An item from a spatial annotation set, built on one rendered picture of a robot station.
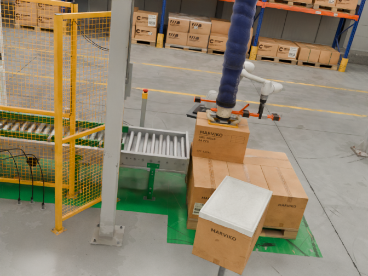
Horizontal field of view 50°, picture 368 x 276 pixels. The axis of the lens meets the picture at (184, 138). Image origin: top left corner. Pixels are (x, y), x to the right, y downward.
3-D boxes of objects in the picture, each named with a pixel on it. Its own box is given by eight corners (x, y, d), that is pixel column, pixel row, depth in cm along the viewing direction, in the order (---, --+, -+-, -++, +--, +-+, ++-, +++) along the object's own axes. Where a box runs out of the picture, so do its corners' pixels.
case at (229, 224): (218, 213, 350) (226, 174, 332) (262, 230, 337) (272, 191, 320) (191, 253, 299) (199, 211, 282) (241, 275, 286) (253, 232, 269)
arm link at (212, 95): (201, 104, 526) (204, 89, 516) (212, 103, 535) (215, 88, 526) (208, 109, 514) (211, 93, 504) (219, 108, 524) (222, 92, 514)
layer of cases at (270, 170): (188, 218, 415) (194, 186, 398) (186, 169, 505) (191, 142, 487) (298, 229, 424) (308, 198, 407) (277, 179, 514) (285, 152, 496)
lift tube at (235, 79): (216, 107, 436) (234, 10, 390) (214, 99, 456) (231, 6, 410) (236, 109, 438) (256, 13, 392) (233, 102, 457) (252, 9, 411)
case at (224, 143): (191, 156, 454) (196, 124, 437) (192, 141, 490) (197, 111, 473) (242, 164, 455) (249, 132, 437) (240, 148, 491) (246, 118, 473)
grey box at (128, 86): (107, 93, 338) (108, 60, 325) (108, 92, 343) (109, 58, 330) (130, 97, 340) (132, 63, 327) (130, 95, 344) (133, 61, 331)
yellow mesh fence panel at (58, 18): (56, 235, 386) (55, 15, 294) (50, 230, 391) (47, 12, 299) (120, 200, 451) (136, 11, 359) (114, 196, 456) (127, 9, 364)
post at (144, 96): (135, 162, 530) (142, 93, 486) (136, 160, 536) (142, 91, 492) (140, 163, 531) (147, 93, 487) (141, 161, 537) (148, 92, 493)
